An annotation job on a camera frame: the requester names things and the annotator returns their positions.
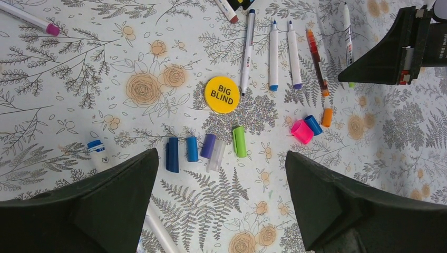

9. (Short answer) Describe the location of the yellow big blind chip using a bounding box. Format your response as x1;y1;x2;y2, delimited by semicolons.
204;76;240;113

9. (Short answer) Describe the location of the pink highlighter cap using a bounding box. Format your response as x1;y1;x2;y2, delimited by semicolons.
290;120;314;144

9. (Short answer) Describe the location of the white blue tip pen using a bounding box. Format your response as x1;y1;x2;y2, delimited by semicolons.
269;20;279;92

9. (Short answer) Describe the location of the magenta cap pen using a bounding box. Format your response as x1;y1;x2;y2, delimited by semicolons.
1;1;60;36

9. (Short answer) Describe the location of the blue whiteboard marker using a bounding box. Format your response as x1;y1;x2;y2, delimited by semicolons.
87;140;113;172

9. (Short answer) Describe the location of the blue marker cap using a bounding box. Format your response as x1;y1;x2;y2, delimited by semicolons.
304;115;323;136

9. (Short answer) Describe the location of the orange red pen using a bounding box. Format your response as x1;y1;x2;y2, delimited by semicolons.
306;28;330;98

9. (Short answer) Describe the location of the floral table mat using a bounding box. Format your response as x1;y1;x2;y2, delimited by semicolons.
1;1;446;252

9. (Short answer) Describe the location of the orange tip white pen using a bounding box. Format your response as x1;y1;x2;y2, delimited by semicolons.
144;205;181;253

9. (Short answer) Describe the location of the purple cap white pen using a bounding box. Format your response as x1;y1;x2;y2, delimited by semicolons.
287;21;303;90

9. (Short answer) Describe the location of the dark blue pen cap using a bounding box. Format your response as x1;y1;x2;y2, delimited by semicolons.
166;137;179;173

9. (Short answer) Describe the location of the brown cap white pen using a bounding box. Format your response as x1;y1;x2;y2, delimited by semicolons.
214;0;239;24

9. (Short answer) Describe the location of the clear pen cap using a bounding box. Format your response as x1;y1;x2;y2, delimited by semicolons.
206;140;226;172

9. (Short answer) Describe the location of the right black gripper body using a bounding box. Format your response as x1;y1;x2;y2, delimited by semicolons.
338;5;433;85

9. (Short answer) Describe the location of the orange pen cap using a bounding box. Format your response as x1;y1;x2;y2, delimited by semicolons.
322;108;333;128

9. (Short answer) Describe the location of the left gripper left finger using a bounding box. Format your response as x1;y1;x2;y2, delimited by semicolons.
1;149;159;252

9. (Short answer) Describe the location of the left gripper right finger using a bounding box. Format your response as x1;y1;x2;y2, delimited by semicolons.
285;151;446;252

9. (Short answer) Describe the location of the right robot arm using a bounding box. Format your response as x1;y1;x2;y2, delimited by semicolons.
338;5;446;85

